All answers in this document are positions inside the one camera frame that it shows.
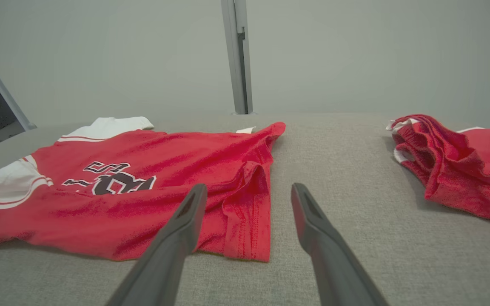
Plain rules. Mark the red white basketball jersey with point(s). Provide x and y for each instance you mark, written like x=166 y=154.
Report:
x=164 y=161

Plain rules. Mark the red shorts white trim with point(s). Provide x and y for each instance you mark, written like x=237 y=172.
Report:
x=462 y=170

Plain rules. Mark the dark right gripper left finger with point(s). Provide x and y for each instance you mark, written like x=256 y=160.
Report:
x=164 y=259

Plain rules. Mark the grey vertical partition post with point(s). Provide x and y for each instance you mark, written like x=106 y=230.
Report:
x=238 y=63

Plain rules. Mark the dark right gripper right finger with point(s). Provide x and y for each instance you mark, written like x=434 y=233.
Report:
x=334 y=263

